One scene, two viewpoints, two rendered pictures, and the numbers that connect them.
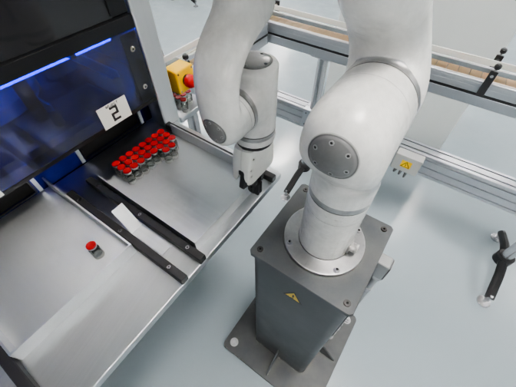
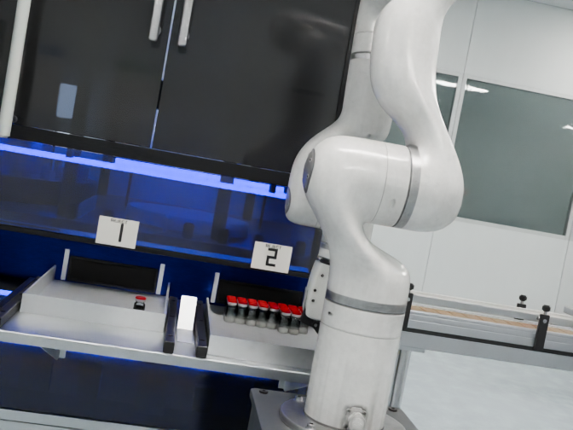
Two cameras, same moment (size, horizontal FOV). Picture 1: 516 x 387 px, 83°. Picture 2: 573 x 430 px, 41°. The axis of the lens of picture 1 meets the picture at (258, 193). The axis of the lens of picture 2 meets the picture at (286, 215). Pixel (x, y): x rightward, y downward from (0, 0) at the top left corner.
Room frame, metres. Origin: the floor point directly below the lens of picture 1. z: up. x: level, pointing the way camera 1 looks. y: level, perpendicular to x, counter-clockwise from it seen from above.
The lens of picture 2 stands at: (-0.52, -0.89, 1.23)
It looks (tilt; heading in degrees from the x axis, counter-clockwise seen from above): 4 degrees down; 47
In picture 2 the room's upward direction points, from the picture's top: 10 degrees clockwise
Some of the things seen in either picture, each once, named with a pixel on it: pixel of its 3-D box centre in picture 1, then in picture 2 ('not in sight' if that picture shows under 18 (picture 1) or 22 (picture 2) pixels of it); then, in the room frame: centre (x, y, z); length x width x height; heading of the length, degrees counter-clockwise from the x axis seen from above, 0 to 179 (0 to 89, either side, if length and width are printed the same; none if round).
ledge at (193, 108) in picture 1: (180, 104); not in sight; (0.89, 0.27, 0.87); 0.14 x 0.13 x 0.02; 55
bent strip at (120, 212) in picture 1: (141, 228); (187, 318); (0.35, 0.26, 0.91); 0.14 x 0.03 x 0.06; 56
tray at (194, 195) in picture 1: (182, 177); (272, 332); (0.51, 0.20, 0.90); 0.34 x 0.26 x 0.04; 55
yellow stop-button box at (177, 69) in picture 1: (178, 76); not in sight; (0.85, 0.25, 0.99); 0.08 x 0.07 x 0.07; 55
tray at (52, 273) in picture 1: (34, 252); (103, 295); (0.30, 0.49, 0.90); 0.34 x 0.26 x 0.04; 55
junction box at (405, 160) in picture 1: (407, 161); not in sight; (0.97, -0.70, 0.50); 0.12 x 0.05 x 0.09; 55
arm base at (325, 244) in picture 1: (331, 216); (353, 364); (0.35, -0.16, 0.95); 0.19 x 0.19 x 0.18
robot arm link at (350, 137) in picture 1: (348, 153); (358, 220); (0.33, -0.14, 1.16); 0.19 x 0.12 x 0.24; 145
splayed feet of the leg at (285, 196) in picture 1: (303, 170); not in sight; (1.33, -0.30, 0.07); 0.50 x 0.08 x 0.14; 145
